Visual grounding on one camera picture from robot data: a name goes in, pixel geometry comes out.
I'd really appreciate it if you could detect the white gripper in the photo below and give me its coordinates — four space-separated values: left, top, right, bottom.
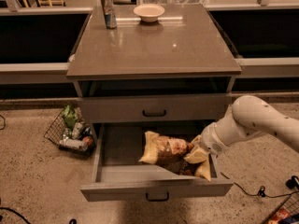
184 122 229 164

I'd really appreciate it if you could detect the brown chip bag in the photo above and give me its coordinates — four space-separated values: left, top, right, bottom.
139 131 211 181

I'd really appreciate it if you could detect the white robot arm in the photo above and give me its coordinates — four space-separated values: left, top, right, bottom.
184 95 299 164

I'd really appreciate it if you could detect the closed grey upper drawer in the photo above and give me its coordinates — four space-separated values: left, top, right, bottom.
78 94 231 123

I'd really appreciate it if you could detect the grey drawer cabinet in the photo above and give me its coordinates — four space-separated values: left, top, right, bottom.
66 3 243 203

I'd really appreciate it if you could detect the open grey drawer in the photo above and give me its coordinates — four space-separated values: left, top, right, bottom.
81 121 233 202

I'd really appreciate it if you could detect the green snack bag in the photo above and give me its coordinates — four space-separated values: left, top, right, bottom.
62 105 78 129

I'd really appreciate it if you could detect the white bottle in basket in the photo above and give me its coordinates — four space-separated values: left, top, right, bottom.
59 138 88 151

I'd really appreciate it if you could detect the white bowl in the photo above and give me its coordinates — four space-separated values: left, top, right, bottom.
134 4 164 22

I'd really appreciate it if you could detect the silver drink can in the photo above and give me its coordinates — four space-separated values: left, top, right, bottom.
100 0 117 29

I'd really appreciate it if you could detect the black floor cable right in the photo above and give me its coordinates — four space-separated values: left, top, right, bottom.
212 134 299 200

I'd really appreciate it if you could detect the black floor cable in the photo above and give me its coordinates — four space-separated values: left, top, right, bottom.
212 134 299 200
0 198 78 224

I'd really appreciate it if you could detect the wire basket on right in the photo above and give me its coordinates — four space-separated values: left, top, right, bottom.
262 192 299 224

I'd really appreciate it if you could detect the wire basket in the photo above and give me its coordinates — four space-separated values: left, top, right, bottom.
262 192 299 224
44 108 95 156

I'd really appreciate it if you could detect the wire basket on left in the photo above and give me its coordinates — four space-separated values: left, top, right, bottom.
44 108 95 156

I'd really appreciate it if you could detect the black floor cable left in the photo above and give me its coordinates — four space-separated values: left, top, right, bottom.
0 198 78 224

